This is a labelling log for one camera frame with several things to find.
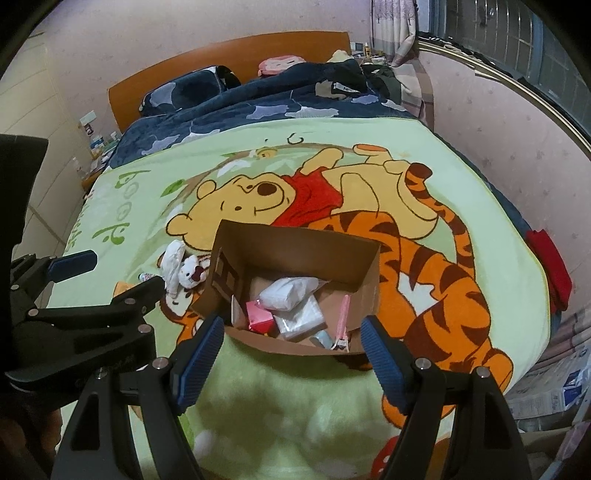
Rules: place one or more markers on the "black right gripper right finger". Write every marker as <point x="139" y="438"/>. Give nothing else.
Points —
<point x="485" y="442"/>

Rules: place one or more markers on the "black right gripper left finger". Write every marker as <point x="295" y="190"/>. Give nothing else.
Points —
<point x="98" y="441"/>

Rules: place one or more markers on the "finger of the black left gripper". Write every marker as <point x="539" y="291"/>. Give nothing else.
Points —
<point x="144" y="296"/>
<point x="66" y="267"/>

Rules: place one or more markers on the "orange cartoon paper box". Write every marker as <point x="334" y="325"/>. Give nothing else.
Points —
<point x="121" y="287"/>

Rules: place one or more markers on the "white cloth bundle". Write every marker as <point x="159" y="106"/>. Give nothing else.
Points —
<point x="170" y="266"/>

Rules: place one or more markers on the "white plush dog toy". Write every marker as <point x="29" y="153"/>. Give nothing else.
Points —
<point x="193" y="271"/>

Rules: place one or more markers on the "pink red small box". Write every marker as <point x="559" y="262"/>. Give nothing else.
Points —
<point x="261" y="321"/>

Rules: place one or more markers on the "pink comb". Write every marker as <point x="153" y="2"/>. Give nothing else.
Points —
<point x="341" y="332"/>

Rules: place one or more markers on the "white plastic bag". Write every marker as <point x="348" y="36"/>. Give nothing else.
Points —
<point x="286" y="293"/>

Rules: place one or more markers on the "clear plastic packet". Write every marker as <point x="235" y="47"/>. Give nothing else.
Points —
<point x="303" y="320"/>

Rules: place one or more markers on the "bedside clutter items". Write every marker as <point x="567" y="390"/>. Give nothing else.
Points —
<point x="100" y="149"/>

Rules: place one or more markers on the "Winnie the Pooh green blanket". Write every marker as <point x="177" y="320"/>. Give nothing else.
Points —
<point x="457" y="283"/>

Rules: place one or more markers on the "brown cardboard box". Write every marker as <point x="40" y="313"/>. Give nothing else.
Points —
<point x="246" y="258"/>

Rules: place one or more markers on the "red cloth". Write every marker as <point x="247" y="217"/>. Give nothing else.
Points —
<point x="560" y="284"/>

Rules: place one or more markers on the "navy pillow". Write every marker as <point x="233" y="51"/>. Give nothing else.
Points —
<point x="188" y="90"/>

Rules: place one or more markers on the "orange wooden headboard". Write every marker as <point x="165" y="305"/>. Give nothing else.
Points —
<point x="242" y="56"/>

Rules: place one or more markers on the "navy leaf pattern quilt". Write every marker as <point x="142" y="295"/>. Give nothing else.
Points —
<point x="306" y="90"/>

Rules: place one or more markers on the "curtain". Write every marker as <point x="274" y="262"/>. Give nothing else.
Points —
<point x="393" y="29"/>

